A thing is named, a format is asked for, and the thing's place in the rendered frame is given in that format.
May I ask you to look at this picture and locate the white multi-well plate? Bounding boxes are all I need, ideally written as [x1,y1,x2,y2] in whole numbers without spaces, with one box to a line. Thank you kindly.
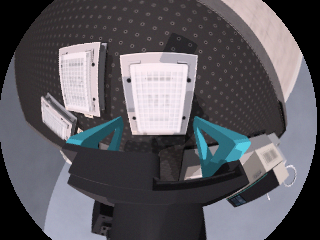
[130,63,188,132]
[59,51,93,112]
[41,104,67,140]

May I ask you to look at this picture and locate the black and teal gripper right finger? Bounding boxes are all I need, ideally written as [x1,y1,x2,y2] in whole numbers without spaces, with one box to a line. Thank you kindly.
[193,116,251,178]

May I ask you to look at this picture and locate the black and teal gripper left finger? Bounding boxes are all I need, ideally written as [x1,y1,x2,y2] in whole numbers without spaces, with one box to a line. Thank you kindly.
[66,117,124,151]

